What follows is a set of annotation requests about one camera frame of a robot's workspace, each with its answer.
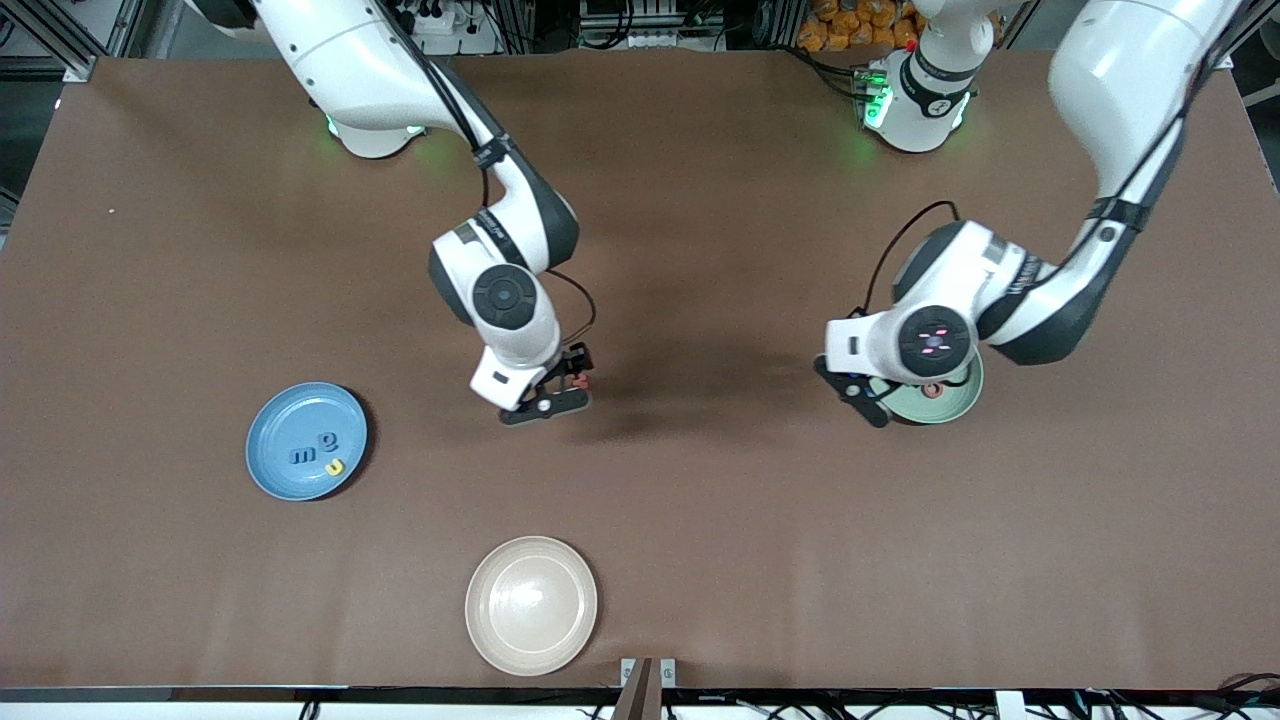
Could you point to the metal table edge bracket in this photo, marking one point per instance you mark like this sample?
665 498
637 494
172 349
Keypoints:
668 672

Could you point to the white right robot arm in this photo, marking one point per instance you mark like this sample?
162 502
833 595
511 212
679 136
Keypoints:
350 60

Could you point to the white power strip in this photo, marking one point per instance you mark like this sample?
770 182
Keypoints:
435 18

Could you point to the orange snack bag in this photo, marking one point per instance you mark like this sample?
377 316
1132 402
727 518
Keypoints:
840 30

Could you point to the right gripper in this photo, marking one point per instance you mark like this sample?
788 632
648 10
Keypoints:
573 361

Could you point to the blue foam letter a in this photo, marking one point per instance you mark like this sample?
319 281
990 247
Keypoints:
320 441

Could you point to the blue foam lowercase m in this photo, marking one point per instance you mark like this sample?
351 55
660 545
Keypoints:
301 456

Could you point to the green round plate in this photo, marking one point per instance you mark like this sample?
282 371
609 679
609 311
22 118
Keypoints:
950 405

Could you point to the black equipment rack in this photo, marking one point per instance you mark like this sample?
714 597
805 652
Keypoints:
650 25

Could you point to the aluminium frame profile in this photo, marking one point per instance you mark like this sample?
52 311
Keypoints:
78 68
1225 55

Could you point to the beige round plate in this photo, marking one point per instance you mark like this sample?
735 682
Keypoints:
531 605

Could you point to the blue round plate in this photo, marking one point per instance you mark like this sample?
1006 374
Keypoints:
290 420

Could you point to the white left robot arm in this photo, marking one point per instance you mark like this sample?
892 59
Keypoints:
1130 70

